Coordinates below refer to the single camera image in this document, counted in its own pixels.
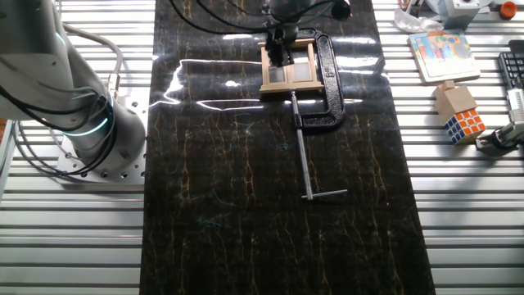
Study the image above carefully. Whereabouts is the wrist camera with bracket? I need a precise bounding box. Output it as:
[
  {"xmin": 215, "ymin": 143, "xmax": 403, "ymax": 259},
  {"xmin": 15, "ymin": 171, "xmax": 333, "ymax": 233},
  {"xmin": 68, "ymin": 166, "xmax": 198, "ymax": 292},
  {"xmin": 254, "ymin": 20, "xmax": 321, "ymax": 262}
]
[{"xmin": 330, "ymin": 0, "xmax": 352, "ymax": 20}]

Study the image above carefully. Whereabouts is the Rubik's cube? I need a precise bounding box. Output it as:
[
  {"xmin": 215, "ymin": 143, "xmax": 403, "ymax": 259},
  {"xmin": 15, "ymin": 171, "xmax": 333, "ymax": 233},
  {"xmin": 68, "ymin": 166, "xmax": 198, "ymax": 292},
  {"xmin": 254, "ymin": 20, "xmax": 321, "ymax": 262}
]
[{"xmin": 444, "ymin": 108, "xmax": 487, "ymax": 146}]

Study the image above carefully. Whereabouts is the wooden toy window frame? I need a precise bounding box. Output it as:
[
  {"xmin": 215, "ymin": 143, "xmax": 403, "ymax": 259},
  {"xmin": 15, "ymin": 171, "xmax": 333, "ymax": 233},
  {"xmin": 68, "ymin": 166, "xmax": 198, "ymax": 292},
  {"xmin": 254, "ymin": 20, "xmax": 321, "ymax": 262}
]
[{"xmin": 256, "ymin": 38, "xmax": 325, "ymax": 93}]

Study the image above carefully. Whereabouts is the black marble pattern mat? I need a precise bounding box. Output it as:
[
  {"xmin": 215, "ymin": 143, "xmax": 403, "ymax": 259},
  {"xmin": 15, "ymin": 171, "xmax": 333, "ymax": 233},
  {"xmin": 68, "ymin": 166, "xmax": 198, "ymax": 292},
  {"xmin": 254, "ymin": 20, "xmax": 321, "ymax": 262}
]
[{"xmin": 138, "ymin": 0, "xmax": 437, "ymax": 295}]

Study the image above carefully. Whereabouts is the orange round button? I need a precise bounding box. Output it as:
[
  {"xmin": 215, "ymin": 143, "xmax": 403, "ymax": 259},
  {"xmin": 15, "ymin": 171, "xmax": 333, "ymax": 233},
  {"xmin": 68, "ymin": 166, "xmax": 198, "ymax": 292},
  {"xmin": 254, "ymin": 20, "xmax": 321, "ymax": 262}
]
[{"xmin": 499, "ymin": 1, "xmax": 518, "ymax": 20}]

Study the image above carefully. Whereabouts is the silver ribbed camera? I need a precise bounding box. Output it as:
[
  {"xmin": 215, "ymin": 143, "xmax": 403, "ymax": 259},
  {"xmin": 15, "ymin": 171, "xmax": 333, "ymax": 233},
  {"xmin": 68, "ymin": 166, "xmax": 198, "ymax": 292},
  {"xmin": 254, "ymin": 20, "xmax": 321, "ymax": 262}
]
[{"xmin": 506, "ymin": 87, "xmax": 524, "ymax": 124}]

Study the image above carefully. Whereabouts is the crumpled clear plastic wrap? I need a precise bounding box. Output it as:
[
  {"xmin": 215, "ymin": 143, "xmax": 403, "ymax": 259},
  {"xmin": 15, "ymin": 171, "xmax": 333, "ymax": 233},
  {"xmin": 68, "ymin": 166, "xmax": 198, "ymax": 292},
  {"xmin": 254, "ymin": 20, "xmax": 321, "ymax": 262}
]
[{"xmin": 394, "ymin": 7, "xmax": 445, "ymax": 34}]

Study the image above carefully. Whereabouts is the grey cable with metal connector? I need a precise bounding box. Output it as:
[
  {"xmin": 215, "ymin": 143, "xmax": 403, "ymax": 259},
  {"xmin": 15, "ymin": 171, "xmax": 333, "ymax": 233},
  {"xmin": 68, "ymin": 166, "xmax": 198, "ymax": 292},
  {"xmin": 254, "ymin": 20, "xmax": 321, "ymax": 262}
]
[{"xmin": 63, "ymin": 23, "xmax": 124, "ymax": 99}]

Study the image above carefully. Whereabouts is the black C-clamp with steel screw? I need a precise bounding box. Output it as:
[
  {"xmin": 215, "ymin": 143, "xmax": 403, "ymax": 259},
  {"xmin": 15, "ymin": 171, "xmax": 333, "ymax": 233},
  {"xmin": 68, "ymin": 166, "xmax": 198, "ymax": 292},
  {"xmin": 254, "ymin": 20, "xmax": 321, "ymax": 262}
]
[{"xmin": 279, "ymin": 26, "xmax": 349, "ymax": 202}]

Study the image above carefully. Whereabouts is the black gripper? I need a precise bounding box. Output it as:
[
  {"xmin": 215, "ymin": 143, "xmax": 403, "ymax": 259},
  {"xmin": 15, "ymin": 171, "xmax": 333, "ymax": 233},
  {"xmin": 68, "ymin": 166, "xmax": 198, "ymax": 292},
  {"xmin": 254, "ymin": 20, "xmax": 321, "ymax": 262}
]
[{"xmin": 264, "ymin": 27, "xmax": 298, "ymax": 69}]

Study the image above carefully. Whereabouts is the wooden toy house block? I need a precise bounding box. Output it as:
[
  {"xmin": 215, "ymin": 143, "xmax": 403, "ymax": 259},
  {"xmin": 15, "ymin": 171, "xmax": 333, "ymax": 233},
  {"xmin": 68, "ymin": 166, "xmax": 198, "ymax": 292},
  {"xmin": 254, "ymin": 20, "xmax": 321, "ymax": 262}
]
[{"xmin": 433, "ymin": 79, "xmax": 478, "ymax": 124}]

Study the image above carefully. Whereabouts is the wooden sliding window sash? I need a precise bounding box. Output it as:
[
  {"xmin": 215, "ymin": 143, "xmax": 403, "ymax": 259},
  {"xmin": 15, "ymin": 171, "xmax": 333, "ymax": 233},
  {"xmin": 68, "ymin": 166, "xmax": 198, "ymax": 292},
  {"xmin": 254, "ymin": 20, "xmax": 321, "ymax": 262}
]
[{"xmin": 266, "ymin": 65, "xmax": 287, "ymax": 84}]

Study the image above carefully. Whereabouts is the black keyboard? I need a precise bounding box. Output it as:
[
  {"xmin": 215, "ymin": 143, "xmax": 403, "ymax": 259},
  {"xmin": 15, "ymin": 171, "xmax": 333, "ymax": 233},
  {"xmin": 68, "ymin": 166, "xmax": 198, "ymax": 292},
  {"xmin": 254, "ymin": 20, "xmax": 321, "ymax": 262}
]
[{"xmin": 498, "ymin": 39, "xmax": 524, "ymax": 89}]

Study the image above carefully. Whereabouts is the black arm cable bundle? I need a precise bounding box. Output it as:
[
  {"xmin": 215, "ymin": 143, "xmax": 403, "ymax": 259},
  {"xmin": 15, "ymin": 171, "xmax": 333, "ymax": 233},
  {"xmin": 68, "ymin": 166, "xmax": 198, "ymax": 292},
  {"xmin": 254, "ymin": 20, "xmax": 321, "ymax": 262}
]
[{"xmin": 0, "ymin": 0, "xmax": 341, "ymax": 178}]

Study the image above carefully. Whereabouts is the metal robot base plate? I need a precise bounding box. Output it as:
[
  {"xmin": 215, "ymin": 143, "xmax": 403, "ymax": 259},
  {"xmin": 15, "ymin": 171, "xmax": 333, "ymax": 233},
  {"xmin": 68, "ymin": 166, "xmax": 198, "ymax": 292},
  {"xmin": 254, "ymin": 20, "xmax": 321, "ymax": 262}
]
[{"xmin": 55, "ymin": 85, "xmax": 151, "ymax": 185}]

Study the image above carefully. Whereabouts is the small camera on black mount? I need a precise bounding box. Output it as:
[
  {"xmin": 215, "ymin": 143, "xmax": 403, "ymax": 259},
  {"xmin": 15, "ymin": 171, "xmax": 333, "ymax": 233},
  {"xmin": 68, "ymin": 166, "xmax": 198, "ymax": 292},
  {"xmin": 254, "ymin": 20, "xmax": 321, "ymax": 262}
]
[{"xmin": 475, "ymin": 121, "xmax": 524, "ymax": 157}]

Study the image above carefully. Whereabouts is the grey control box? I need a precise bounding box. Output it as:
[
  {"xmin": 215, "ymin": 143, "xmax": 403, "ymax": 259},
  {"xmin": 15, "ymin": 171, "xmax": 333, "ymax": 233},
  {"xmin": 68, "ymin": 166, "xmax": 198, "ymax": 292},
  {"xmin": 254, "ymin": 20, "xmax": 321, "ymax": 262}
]
[{"xmin": 425, "ymin": 0, "xmax": 482, "ymax": 30}]

